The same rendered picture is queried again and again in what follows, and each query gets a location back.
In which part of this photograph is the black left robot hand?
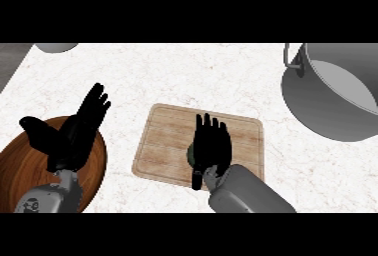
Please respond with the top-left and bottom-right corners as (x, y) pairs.
(18, 82), (112, 174)

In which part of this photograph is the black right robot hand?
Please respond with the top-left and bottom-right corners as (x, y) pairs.
(189, 112), (233, 192)

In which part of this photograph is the dark green squash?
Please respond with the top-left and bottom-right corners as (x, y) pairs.
(184, 145), (196, 168)

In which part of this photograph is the wooden cutting board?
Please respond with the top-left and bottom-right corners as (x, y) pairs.
(130, 102), (266, 191)

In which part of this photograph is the large grey metal pot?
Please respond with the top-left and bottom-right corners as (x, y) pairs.
(279, 43), (378, 143)

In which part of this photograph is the round brown wooden bowl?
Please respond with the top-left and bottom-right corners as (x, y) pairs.
(0, 115), (109, 214)

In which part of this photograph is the small grey round bowl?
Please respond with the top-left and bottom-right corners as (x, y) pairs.
(34, 43), (80, 54)

